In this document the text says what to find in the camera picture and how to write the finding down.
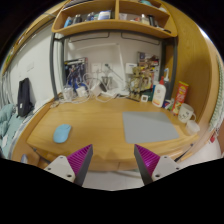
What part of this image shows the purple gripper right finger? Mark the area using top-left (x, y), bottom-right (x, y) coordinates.
top-left (134, 144), bottom-right (180, 185)

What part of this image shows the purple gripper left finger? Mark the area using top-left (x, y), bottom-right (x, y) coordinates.
top-left (45, 144), bottom-right (93, 186)

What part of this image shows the light blue computer mouse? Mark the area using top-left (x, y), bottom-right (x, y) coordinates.
top-left (53, 124), bottom-right (71, 143)

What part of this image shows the grey mouse pad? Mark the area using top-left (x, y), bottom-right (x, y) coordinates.
top-left (123, 112), bottom-right (179, 144)

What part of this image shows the clear plastic cup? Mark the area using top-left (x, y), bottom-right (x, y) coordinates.
top-left (186, 120), bottom-right (200, 135)

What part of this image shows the white mug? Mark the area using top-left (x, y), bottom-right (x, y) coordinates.
top-left (178, 103), bottom-right (196, 123)

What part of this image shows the white lotion bottle red cap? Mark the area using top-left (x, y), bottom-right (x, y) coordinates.
top-left (152, 77), bottom-right (166, 107)

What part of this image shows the red yellow snack box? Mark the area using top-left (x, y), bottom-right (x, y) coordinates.
top-left (172, 81), bottom-right (189, 115)

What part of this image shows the teal bedding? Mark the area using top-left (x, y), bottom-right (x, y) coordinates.
top-left (0, 104), bottom-right (23, 158)

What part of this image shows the dark spray bottle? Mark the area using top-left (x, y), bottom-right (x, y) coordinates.
top-left (164, 68), bottom-right (170, 99)

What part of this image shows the tan robot figure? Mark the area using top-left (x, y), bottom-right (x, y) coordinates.
top-left (129, 67), bottom-right (152, 101)

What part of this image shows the robot model kit box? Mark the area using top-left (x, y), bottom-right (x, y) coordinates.
top-left (64, 57), bottom-right (88, 90)

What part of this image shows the white cable bundle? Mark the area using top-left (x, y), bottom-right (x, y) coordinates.
top-left (49, 72), bottom-right (131, 108)

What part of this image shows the wooden wall shelf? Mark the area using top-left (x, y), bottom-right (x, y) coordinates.
top-left (52, 0), bottom-right (178, 39)

